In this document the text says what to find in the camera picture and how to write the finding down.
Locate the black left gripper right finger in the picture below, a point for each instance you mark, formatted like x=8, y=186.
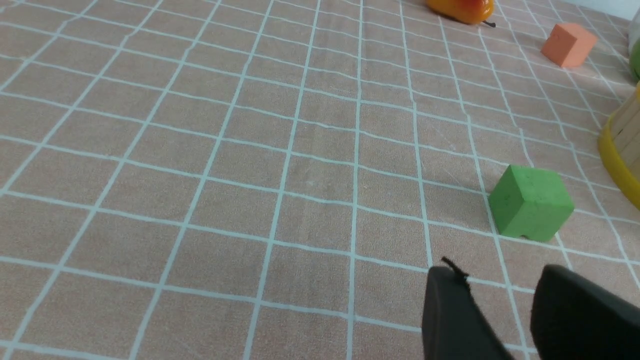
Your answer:
x=572, y=318

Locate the green foam block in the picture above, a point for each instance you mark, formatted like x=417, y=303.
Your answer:
x=530, y=203

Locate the orange foam cube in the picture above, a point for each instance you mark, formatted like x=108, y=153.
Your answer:
x=568, y=45

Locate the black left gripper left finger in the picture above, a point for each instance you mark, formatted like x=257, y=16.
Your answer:
x=453, y=326

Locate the green and white object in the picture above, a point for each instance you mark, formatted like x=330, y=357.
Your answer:
x=634, y=46

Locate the pink grid tablecloth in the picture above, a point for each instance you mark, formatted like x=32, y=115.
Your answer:
x=272, y=179

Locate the wooden steamer with yellow rim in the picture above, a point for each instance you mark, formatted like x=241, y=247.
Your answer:
x=619, y=147

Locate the orange toy fruit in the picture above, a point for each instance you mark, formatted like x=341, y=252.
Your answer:
x=469, y=12

